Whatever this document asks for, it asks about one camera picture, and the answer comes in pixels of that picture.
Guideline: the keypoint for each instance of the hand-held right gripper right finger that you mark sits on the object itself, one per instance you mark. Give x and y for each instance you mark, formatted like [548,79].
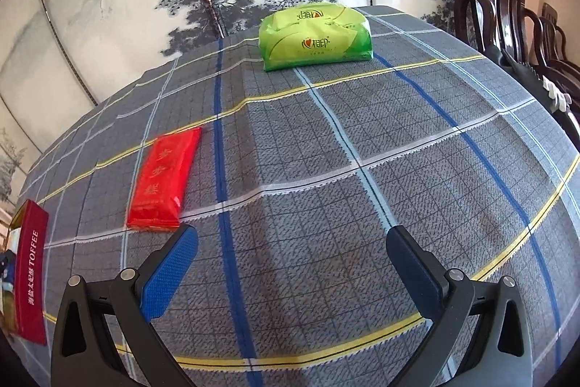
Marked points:
[414,273]

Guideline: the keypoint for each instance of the red cake packet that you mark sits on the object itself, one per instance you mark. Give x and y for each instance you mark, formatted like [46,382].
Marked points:
[158,183]

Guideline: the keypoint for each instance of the green tissue pack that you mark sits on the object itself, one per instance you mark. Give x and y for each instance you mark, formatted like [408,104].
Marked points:
[317,42]

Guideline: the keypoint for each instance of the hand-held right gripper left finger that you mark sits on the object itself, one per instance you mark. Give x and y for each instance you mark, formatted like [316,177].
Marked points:
[170,273]

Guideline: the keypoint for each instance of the ink painting folding screen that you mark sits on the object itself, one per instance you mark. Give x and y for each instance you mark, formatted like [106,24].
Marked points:
[113,6]

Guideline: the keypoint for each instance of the grey plaid tablecloth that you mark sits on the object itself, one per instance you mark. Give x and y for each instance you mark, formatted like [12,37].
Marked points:
[317,187]

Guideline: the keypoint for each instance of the red and gold tin box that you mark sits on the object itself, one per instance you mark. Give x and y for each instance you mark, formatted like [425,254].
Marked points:
[31,278]

